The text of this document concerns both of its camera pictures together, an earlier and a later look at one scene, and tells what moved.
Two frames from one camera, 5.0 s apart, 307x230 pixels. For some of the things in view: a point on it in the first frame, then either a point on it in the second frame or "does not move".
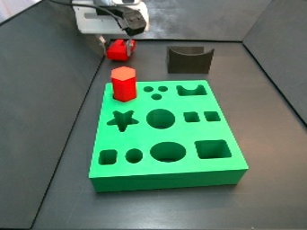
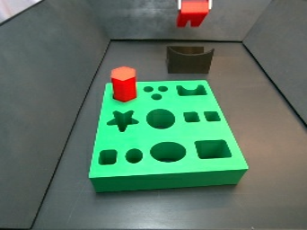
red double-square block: [118, 49] to [193, 13]
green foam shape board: [165, 140] does not move
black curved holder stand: [189, 59] does not move
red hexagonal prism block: [123, 81] does not move
